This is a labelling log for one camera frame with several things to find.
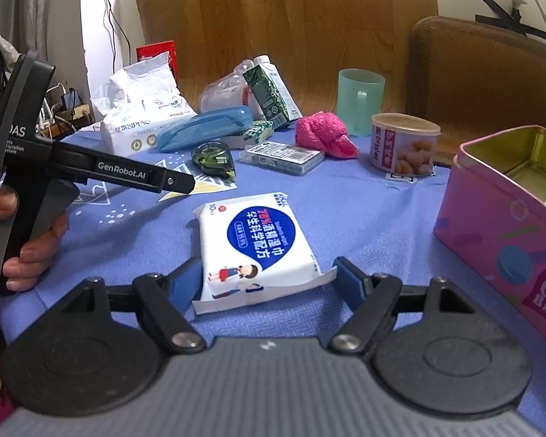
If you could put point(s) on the green milk carton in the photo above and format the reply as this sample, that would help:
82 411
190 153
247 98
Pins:
268 91

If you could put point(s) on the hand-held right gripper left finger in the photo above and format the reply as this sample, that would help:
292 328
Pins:
186 277

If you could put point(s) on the teal plastic cup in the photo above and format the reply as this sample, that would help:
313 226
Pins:
359 100

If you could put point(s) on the clear plastic case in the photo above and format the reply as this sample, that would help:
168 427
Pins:
282 154

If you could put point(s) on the brown chair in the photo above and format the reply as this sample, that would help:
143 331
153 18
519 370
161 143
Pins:
473 77

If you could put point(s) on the black tape cross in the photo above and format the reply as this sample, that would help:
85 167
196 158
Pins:
496 7

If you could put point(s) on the small green patterned box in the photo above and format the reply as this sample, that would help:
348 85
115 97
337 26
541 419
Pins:
255 132

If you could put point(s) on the beige power strip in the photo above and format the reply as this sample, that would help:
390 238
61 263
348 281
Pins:
77 111

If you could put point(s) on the plastic bag of paper cups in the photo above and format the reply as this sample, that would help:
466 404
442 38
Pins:
223 95

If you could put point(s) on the wooden board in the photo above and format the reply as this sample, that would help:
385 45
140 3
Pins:
300 18

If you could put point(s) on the pink tin box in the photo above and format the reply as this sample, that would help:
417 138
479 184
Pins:
482 246

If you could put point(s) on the can with pink label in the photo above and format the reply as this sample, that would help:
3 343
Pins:
405 150

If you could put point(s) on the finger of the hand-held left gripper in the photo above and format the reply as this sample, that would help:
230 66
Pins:
179 182

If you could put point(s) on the grey curtain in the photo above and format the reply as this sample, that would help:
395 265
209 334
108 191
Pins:
27 0

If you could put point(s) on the blue pencil case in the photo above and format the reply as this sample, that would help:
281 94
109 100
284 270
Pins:
200 127

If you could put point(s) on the white tissue pack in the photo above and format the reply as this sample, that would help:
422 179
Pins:
136 132

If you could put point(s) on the blue printed blanket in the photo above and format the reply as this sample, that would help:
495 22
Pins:
368 218

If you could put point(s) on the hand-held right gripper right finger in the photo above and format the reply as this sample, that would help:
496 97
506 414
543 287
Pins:
348 280

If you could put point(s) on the person's left hand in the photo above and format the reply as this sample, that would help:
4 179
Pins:
36 255

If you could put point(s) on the pink fluffy cloth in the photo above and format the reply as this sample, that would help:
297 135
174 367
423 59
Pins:
323 134

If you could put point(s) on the white wet wipes pack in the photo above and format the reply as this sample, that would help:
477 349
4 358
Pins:
255 246

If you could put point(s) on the red cardboard box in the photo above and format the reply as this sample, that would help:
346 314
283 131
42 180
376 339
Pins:
157 50

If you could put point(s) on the green correction tape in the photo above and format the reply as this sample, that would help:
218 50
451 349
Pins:
211 157

